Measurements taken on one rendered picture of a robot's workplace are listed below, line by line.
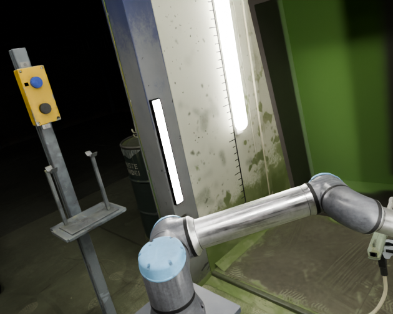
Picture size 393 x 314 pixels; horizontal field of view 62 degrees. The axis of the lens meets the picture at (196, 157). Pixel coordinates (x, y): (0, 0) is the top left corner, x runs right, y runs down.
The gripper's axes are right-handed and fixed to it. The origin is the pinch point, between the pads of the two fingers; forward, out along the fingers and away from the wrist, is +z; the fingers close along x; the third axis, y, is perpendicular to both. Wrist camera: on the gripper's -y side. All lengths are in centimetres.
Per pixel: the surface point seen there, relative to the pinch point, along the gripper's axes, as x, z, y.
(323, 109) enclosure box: 52, 31, -50
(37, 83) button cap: -58, 115, -108
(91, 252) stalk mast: -61, 129, -16
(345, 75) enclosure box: 49, 16, -68
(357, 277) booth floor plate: 28, 20, 47
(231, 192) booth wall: 35, 97, -3
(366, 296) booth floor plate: 14, 12, 47
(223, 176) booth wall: 30, 97, -18
